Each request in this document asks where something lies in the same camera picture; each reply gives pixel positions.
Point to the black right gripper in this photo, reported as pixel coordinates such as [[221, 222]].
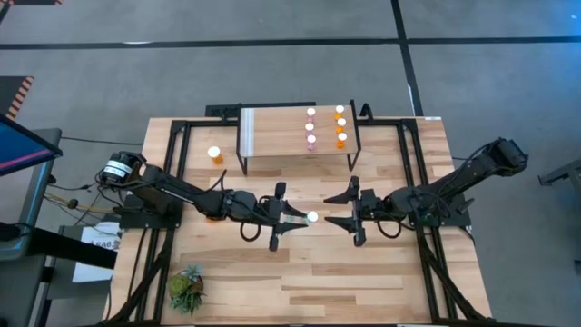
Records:
[[374, 206]]

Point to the computer monitor blue screen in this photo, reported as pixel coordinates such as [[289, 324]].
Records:
[[22, 145]]

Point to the wooden shelf black metal frame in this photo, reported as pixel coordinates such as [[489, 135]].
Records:
[[277, 131]]

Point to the orange medicine bottle white cap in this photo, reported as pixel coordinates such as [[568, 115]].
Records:
[[342, 136], [341, 121], [211, 221], [214, 152], [339, 109]]

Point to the small potted green plant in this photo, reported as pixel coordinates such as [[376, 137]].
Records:
[[184, 290]]

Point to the grey monitor stand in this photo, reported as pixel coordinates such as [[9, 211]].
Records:
[[38, 200]]

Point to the black mat orange striped edge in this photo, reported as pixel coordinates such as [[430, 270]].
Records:
[[11, 93]]

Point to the black desk beam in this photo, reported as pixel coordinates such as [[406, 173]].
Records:
[[68, 247]]

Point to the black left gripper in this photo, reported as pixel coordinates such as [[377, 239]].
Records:
[[247, 206]]

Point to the grey cabinet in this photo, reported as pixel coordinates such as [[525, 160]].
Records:
[[18, 295]]

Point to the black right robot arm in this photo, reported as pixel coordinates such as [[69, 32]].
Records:
[[467, 175]]

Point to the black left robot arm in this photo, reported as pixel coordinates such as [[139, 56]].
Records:
[[177, 193]]

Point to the white paper sheet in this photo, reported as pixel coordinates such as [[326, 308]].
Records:
[[97, 238]]

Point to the grey metal stand leg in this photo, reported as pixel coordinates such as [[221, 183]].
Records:
[[563, 171]]

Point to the green medicine bottle white cap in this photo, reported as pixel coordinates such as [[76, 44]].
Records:
[[312, 216]]

